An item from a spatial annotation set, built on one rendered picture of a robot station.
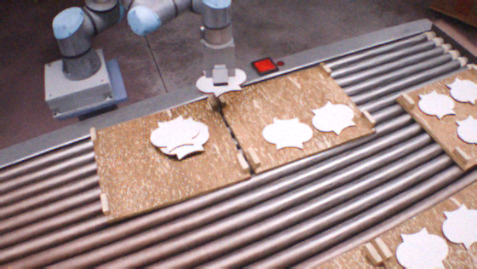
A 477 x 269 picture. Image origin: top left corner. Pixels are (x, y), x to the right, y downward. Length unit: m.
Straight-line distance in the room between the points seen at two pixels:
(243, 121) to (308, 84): 0.28
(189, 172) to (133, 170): 0.16
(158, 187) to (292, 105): 0.51
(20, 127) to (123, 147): 1.84
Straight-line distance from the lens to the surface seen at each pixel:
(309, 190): 1.12
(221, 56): 1.11
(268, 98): 1.34
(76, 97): 1.50
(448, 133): 1.37
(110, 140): 1.29
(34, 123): 3.00
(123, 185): 1.16
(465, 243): 1.13
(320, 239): 1.05
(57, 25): 1.45
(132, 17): 1.01
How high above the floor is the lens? 1.83
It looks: 47 degrees down
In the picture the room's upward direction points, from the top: 2 degrees counter-clockwise
